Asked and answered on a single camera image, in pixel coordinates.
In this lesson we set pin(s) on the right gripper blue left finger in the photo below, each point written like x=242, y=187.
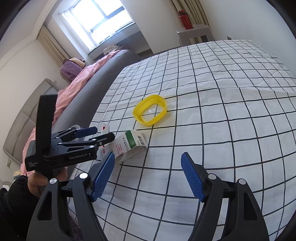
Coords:
x=100, y=174

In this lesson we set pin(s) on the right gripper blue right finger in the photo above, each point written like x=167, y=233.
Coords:
x=195, y=175

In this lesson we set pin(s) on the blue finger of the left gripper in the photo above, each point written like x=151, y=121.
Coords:
x=95, y=140
x=84, y=132

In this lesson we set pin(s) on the white red sachet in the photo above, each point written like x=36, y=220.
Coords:
x=105, y=130

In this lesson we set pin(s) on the green white medicine box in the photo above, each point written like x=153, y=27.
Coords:
x=127, y=145

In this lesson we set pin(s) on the yellow plastic lid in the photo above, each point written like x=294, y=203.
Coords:
x=150, y=110

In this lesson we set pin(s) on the grey perforated trash basket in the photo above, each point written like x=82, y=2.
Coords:
x=73, y=131

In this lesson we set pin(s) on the left hand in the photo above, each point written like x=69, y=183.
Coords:
x=37, y=181

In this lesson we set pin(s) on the grey bed mattress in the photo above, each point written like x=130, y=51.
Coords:
x=83, y=107

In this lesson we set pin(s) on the grey headboard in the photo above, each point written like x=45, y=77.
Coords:
x=25, y=122

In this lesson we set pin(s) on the pink duvet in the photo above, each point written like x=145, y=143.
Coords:
x=65, y=96

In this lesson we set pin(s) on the purple knitted bag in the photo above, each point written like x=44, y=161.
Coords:
x=70, y=70

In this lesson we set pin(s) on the tan bag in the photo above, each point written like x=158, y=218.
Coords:
x=80, y=62

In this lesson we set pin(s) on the beige cloth on sill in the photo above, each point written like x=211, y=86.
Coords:
x=110, y=49

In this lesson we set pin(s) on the beige left curtain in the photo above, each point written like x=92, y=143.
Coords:
x=52, y=47

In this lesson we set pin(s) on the beige curtain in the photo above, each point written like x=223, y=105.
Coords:
x=194, y=9
x=52, y=47

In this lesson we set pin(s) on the white sheer curtain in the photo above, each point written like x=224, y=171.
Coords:
x=75, y=25

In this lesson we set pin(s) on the window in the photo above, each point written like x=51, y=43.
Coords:
x=113, y=18

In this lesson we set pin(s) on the grey plastic stool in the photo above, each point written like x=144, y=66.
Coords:
x=202, y=31

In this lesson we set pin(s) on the red water bottle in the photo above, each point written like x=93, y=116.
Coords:
x=185, y=19

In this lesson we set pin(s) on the beige right curtain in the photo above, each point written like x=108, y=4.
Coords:
x=194, y=9

